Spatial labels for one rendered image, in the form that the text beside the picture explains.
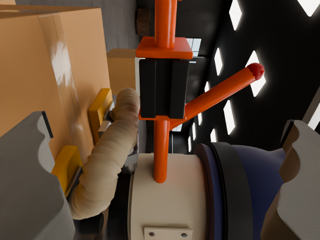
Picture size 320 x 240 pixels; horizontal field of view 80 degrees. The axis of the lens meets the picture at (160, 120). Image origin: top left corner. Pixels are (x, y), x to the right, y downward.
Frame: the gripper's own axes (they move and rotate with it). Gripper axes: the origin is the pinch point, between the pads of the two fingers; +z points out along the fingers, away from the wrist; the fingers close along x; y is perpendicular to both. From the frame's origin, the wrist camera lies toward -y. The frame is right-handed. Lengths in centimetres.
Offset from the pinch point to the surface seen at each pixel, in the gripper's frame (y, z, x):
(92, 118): 13.1, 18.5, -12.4
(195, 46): 217, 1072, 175
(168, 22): -3.4, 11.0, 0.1
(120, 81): 72, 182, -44
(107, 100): 12.5, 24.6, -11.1
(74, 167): 13.1, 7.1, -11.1
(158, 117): 7.0, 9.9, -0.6
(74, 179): 13.8, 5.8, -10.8
